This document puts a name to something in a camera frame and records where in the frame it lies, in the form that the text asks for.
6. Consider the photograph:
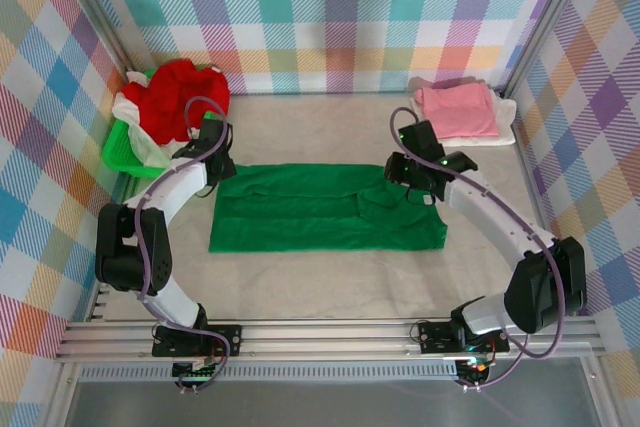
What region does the green t-shirt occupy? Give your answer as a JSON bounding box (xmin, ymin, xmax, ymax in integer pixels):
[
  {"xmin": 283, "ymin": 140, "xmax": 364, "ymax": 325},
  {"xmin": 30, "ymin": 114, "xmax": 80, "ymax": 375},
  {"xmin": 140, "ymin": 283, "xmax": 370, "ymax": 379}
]
[{"xmin": 207, "ymin": 162, "xmax": 447, "ymax": 253}]

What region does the folded pink t-shirt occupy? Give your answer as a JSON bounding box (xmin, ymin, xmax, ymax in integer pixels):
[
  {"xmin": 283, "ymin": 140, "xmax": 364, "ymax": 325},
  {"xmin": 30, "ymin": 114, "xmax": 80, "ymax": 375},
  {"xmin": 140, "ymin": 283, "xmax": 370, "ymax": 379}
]
[{"xmin": 414, "ymin": 82, "xmax": 500, "ymax": 140}]

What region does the crumpled white t-shirt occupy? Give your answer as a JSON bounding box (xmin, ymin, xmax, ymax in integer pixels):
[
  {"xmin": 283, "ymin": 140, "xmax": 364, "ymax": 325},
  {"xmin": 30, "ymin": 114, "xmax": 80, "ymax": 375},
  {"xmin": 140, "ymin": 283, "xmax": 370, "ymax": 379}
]
[{"xmin": 112, "ymin": 70, "xmax": 174, "ymax": 168}]

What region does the red t-shirt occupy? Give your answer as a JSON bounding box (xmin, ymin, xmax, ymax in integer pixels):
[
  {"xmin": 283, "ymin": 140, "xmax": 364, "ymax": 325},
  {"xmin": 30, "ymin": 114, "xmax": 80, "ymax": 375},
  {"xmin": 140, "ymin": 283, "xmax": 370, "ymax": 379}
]
[{"xmin": 121, "ymin": 60, "xmax": 232, "ymax": 144}]

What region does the pale pink cloth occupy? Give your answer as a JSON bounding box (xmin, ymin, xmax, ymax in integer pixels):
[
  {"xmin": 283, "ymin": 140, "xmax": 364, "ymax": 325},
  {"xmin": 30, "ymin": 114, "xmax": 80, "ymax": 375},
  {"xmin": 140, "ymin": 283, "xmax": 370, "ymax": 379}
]
[{"xmin": 407, "ymin": 75, "xmax": 486, "ymax": 93}]

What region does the green plastic basket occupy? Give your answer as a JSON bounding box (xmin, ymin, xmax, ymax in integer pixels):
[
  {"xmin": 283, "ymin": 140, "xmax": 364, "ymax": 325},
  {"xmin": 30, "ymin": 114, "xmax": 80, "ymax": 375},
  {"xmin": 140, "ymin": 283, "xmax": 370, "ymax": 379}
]
[{"xmin": 102, "ymin": 64, "xmax": 224, "ymax": 181}]

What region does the folded white t-shirt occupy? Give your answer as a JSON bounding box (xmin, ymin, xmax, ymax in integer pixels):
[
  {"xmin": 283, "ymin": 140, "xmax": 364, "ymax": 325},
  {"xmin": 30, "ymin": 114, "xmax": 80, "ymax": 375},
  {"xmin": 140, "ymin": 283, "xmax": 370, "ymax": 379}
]
[{"xmin": 408, "ymin": 91, "xmax": 517, "ymax": 149}]

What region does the right controller board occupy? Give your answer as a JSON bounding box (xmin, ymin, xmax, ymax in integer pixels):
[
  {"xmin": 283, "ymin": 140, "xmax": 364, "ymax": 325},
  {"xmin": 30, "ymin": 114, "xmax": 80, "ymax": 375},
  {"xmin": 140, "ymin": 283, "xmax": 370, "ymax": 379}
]
[{"xmin": 455, "ymin": 356, "xmax": 497, "ymax": 391}]

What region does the controller board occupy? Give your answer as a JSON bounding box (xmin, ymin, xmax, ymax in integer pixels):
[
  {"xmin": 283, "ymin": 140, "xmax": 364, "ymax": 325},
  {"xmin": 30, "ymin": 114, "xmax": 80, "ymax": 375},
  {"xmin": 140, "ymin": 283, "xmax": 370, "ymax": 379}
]
[
  {"xmin": 171, "ymin": 360, "xmax": 222, "ymax": 394},
  {"xmin": 455, "ymin": 356, "xmax": 497, "ymax": 391}
]

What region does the left controller board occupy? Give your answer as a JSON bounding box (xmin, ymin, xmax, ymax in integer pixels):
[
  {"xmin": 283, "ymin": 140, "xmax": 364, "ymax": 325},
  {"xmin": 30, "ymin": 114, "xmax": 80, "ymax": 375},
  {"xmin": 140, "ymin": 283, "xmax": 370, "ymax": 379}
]
[{"xmin": 171, "ymin": 360, "xmax": 222, "ymax": 394}]

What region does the grey metal panel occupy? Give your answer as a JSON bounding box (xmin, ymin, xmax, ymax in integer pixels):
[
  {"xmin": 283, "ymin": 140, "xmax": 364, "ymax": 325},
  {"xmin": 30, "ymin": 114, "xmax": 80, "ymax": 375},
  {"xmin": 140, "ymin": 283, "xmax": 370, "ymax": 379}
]
[{"xmin": 47, "ymin": 356, "xmax": 616, "ymax": 427}]

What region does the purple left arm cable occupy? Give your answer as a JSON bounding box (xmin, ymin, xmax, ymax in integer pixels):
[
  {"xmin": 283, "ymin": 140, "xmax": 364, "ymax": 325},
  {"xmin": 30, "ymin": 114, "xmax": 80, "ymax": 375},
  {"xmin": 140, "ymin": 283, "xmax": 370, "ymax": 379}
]
[{"xmin": 134, "ymin": 95, "xmax": 236, "ymax": 396}]

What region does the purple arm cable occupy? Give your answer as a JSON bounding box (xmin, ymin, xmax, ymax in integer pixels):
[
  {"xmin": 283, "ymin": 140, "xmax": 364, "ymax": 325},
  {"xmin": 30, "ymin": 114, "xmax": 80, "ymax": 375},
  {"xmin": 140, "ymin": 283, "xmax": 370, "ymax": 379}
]
[
  {"xmin": 134, "ymin": 95, "xmax": 236, "ymax": 396},
  {"xmin": 389, "ymin": 106, "xmax": 569, "ymax": 391}
]

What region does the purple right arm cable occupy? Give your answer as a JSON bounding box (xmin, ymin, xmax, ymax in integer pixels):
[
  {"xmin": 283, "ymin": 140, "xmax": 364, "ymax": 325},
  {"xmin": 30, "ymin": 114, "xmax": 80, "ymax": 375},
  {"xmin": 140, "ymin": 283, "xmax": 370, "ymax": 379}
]
[{"xmin": 389, "ymin": 106, "xmax": 569, "ymax": 391}]

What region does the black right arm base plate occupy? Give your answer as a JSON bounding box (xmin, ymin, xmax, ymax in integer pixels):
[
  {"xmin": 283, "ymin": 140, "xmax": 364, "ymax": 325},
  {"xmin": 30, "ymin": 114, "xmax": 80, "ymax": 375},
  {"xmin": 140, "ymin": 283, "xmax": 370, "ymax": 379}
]
[{"xmin": 416, "ymin": 320, "xmax": 511, "ymax": 354}]

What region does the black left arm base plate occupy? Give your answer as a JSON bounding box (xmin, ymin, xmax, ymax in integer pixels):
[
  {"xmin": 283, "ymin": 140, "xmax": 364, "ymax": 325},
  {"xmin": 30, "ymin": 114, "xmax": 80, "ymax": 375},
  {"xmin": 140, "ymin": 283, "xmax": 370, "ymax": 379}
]
[{"xmin": 151, "ymin": 322, "xmax": 244, "ymax": 359}]

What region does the aluminium frame post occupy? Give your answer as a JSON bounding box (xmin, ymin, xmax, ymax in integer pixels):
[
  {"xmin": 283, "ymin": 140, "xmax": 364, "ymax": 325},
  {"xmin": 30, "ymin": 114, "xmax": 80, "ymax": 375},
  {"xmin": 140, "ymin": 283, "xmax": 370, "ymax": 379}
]
[
  {"xmin": 498, "ymin": 0, "xmax": 599, "ymax": 101},
  {"xmin": 59, "ymin": 0, "xmax": 141, "ymax": 78}
]

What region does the aluminium mounting rail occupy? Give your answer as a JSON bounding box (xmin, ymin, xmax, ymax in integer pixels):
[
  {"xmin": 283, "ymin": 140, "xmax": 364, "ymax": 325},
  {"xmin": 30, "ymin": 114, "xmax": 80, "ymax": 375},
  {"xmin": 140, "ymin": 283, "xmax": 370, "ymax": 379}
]
[{"xmin": 53, "ymin": 317, "xmax": 607, "ymax": 364}]

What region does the slotted grey cable duct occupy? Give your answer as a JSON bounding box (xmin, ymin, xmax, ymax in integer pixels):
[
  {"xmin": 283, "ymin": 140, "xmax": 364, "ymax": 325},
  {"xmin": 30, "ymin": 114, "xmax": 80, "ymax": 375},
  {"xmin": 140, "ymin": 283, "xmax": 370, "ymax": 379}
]
[{"xmin": 78, "ymin": 365, "xmax": 460, "ymax": 382}]

